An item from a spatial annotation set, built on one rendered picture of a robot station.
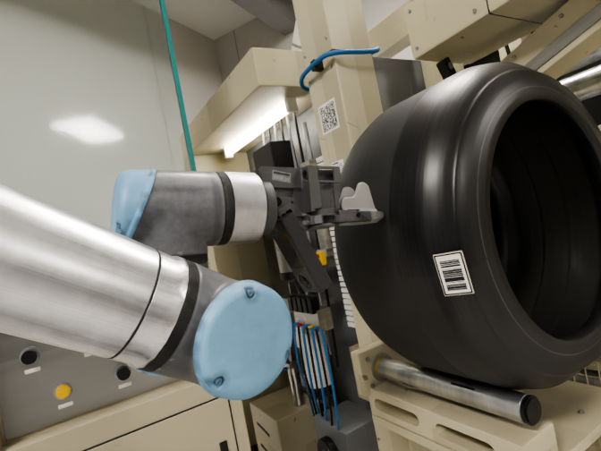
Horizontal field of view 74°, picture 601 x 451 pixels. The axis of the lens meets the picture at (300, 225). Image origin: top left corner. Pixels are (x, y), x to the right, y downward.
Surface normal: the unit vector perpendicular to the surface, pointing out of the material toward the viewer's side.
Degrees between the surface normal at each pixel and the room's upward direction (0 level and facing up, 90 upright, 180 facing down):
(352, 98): 90
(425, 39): 90
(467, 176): 86
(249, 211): 106
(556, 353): 99
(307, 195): 83
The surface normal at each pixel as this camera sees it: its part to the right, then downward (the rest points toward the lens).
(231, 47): -0.48, 0.08
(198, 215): 0.50, 0.20
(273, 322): 0.67, -0.02
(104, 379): 0.50, -0.11
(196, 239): 0.86, -0.07
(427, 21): -0.84, 0.15
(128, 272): 0.68, -0.39
